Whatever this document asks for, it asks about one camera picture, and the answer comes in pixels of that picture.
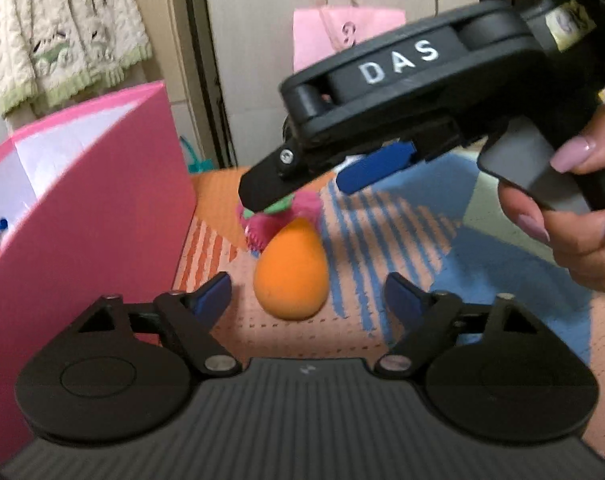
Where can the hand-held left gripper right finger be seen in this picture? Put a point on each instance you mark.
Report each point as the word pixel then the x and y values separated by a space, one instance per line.
pixel 402 302

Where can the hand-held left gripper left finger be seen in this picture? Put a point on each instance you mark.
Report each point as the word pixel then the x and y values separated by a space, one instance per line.
pixel 210 300

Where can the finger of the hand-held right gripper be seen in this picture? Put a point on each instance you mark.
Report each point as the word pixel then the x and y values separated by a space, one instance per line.
pixel 267 185
pixel 375 167

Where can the red strawberry plush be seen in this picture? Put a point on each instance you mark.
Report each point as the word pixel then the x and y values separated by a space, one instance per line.
pixel 272 225

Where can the orange egg sponge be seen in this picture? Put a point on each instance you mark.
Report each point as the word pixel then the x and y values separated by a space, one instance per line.
pixel 292 275

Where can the pink cardboard box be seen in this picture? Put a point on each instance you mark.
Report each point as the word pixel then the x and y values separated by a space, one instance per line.
pixel 97 220

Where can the person's right hand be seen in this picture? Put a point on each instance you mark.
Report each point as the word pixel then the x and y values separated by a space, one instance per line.
pixel 582 245

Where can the patchwork knitted blanket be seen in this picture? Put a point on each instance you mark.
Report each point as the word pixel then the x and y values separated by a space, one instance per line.
pixel 432 240

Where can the pink shopping bag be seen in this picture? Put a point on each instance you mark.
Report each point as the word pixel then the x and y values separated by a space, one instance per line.
pixel 322 35

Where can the beige wardrobe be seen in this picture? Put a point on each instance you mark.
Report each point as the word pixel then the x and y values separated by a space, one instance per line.
pixel 252 60

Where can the tan wooden panel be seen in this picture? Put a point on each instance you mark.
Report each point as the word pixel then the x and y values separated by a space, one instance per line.
pixel 167 20

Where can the fluffy white green pajamas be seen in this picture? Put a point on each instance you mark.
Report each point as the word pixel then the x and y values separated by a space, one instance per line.
pixel 57 35

